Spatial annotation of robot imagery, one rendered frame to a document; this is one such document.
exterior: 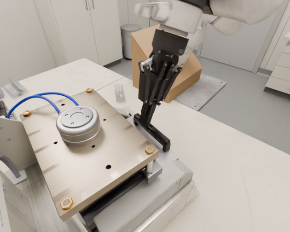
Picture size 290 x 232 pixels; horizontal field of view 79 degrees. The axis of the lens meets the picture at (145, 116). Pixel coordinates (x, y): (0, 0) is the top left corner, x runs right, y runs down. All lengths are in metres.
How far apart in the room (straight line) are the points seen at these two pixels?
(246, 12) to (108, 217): 0.45
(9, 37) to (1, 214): 2.68
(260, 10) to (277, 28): 2.89
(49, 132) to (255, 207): 0.66
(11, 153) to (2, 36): 2.36
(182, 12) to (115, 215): 0.40
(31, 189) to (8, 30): 2.45
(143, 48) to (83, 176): 0.82
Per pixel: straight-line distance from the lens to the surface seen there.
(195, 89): 1.19
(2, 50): 2.87
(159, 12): 0.39
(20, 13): 2.87
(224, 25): 0.93
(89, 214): 0.42
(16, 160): 0.59
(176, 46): 0.39
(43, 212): 0.52
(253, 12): 0.40
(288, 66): 2.79
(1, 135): 0.53
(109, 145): 0.34
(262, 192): 0.80
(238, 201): 0.74
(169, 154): 0.50
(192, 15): 0.39
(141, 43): 1.04
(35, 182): 0.57
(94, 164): 0.32
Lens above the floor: 1.37
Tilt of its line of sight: 41 degrees down
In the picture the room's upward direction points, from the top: straight up
